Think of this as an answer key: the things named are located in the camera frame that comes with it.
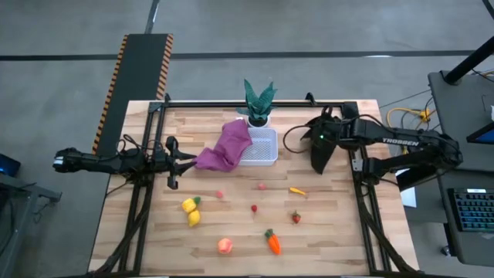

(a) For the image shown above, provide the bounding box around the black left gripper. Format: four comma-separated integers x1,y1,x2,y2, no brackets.
153,135,198,191

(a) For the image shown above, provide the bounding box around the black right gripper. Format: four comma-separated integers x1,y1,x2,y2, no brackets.
308,107,350,150

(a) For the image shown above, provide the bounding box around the black cloth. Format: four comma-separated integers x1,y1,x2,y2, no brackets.
300,127,341,175

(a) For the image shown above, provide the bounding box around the purple cloth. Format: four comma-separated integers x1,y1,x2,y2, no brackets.
192,118,254,173

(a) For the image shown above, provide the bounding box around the yellow toy lemon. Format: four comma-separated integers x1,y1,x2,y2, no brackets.
187,208,201,228

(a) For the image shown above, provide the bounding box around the white perforated plastic basket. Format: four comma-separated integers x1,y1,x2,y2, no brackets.
237,127,279,167

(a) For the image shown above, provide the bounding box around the orange pink toy peach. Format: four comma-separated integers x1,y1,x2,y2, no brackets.
217,237,234,255

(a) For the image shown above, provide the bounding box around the orange toy carrot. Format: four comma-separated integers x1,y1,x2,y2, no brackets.
264,228,282,256

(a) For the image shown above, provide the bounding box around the small white plant pot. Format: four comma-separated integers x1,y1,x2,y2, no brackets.
246,114,270,129

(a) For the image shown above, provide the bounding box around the green artificial snake plant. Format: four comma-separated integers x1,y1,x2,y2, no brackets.
235,78,278,123

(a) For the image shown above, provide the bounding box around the black stand pole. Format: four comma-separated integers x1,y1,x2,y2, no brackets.
396,164,439,193
443,36,494,85

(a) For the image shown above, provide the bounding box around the white paper sheet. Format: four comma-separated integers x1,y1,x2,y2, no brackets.
395,168,418,209

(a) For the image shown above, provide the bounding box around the black hazard-striped floor mat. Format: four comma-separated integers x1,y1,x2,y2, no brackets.
91,33,174,155

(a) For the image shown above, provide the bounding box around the grey desk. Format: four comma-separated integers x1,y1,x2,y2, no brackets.
427,70,494,173
435,168,494,268

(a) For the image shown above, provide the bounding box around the laptop with blue screen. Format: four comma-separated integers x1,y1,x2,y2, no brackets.
465,122,494,146

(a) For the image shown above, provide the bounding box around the backlit computer keyboard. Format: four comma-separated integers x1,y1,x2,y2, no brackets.
447,188,494,232

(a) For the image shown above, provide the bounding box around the grey metal cart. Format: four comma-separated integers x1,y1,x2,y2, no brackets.
0,173,63,278

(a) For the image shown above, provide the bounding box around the dark device with blue light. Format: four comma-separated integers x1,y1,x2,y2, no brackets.
0,153,22,178

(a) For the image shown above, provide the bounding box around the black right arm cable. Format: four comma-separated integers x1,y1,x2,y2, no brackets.
282,124,314,154

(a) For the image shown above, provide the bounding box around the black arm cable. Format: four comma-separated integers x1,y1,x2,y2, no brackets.
115,134,171,156
282,124,314,154

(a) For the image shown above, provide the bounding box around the black aluminium table frame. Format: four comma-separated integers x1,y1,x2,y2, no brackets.
90,92,421,276

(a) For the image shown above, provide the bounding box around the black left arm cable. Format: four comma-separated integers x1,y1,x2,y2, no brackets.
115,134,171,156

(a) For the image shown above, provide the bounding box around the yellow cable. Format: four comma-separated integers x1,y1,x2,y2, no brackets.
387,107,432,131

